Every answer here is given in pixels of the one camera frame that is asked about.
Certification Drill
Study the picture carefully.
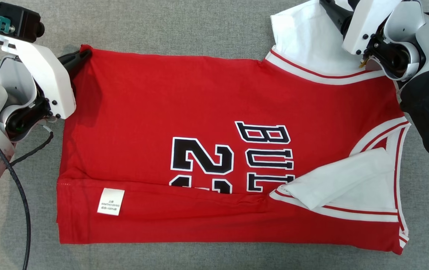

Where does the thin black left gripper cable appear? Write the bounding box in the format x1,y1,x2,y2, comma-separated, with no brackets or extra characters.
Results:
10,126,54,167

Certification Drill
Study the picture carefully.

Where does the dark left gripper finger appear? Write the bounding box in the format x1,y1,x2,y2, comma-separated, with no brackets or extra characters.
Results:
59,49,93,65
63,55,93,75

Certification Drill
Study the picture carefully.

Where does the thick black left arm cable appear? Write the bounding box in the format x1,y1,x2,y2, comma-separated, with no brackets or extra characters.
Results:
0,114,31,270

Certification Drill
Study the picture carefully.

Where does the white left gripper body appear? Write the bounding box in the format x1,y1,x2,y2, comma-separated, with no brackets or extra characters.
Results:
0,32,77,120

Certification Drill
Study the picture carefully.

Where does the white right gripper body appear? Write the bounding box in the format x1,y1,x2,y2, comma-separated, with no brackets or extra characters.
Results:
342,0,402,55

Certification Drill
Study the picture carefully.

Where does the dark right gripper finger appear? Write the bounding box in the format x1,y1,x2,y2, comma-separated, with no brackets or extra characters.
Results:
327,0,354,23
319,0,348,36

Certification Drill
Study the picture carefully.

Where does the red white basketball jersey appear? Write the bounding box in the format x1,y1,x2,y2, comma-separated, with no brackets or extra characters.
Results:
56,0,412,255

